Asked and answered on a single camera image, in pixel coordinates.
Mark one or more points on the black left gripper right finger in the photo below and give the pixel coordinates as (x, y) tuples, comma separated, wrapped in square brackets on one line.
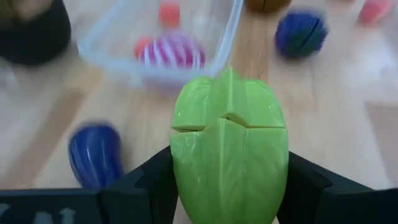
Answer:
[(301, 193)]

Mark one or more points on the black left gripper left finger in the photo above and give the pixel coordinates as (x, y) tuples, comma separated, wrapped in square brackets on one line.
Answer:
[(143, 193)]

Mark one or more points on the purple toy eggplant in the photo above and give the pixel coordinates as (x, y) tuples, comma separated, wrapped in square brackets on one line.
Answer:
[(94, 155)]

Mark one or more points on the purple white striped toy onion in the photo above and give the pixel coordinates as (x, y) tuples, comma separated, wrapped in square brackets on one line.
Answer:
[(174, 51)]

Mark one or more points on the purple toy grapes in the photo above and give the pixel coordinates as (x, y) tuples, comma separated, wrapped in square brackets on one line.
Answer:
[(298, 34)]

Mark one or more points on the brown toy kiwi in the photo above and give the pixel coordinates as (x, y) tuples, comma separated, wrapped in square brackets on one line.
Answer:
[(267, 4)]

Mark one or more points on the clear plastic tupperware container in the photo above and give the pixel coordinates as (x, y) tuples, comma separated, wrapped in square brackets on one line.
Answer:
[(227, 40)]

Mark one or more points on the potted succulent plant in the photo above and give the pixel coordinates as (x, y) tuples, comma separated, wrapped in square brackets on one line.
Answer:
[(34, 40)]

